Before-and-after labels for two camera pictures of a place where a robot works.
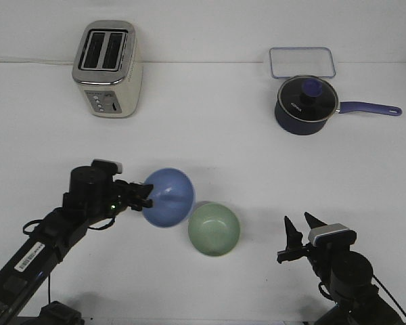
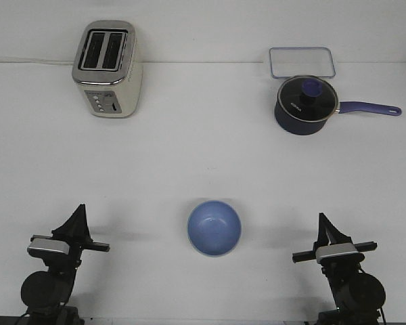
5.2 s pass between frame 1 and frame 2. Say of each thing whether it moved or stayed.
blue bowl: moved
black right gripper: moved
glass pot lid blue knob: stayed
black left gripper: moved
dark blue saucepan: stayed
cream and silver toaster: stayed
